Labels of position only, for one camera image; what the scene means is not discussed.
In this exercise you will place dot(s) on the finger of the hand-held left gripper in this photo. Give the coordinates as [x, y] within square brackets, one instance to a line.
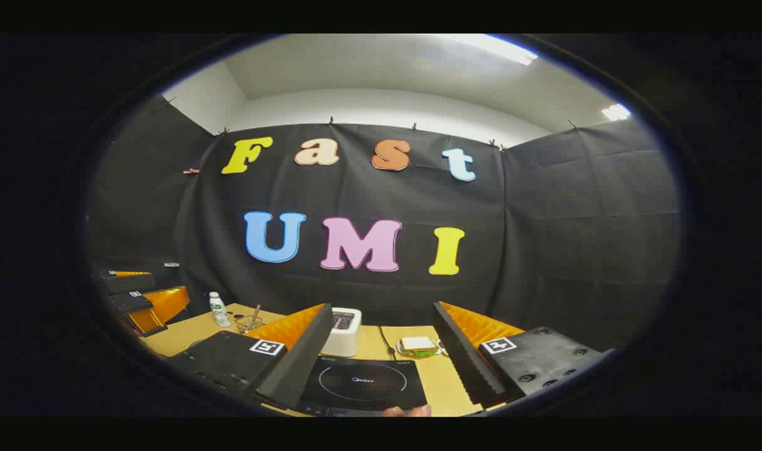
[130, 303]
[127, 283]

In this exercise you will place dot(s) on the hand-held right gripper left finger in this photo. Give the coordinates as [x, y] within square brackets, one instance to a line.
[296, 363]

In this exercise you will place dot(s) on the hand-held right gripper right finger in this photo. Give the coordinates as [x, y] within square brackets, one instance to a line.
[465, 363]

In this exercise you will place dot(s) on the black induction cooktop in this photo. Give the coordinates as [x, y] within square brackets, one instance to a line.
[362, 382]

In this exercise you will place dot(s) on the white bread sandwich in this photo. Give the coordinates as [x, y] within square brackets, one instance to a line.
[417, 343]

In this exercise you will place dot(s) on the white toaster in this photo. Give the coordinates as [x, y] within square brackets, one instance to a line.
[343, 338]

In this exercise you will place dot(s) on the wooden stick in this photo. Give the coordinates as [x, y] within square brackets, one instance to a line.
[255, 312]

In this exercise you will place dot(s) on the white bottle green label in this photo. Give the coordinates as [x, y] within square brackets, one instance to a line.
[219, 312]

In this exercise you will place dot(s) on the black backdrop cloth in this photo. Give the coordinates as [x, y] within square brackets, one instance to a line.
[544, 238]

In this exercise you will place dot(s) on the small ceiling light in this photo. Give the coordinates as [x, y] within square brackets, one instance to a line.
[616, 112]

